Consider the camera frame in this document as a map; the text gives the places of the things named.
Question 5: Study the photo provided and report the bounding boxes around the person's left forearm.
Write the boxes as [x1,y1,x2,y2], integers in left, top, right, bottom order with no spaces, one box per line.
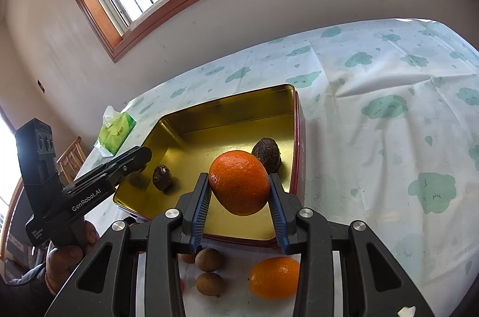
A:
[0,262,60,317]

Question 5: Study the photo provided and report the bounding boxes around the person's left hand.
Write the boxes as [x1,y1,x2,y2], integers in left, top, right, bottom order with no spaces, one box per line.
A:
[45,221,100,294]

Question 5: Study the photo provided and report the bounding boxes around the side window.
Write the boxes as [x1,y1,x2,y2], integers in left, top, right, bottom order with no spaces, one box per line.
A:
[0,105,27,261]

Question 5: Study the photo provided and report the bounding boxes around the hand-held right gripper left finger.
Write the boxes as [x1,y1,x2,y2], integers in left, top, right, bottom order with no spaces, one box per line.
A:
[44,173,214,317]

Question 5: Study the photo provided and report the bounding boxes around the wooden chair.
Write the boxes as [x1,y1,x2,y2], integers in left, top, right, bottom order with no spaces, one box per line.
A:
[56,136,87,185]

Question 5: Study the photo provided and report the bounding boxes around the large orange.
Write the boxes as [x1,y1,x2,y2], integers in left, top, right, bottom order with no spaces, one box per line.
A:
[208,150,271,216]

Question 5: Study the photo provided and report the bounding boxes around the large dark passion fruit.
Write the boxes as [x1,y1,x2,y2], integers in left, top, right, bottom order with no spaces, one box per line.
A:
[251,138,281,174]

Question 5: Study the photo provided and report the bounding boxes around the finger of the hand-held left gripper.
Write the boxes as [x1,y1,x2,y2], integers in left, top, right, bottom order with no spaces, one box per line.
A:
[75,151,131,185]
[62,147,152,198]

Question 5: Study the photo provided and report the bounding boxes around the gold metal tin box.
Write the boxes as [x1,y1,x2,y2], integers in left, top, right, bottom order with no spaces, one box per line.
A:
[112,84,305,248]

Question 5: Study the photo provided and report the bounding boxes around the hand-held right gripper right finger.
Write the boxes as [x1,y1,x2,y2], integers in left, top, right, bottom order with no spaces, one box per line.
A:
[267,173,436,317]

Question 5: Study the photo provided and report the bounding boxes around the small dark passion fruit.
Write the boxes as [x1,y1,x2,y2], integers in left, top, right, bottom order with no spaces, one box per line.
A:
[152,165,173,191]

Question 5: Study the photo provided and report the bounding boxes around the green tissue pack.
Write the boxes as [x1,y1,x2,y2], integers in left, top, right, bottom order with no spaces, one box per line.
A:
[96,105,137,156]

